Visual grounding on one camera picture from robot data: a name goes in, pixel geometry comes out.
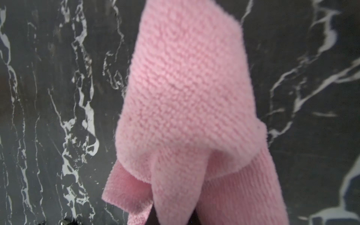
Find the pink cloth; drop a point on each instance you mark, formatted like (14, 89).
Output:
(188, 139)

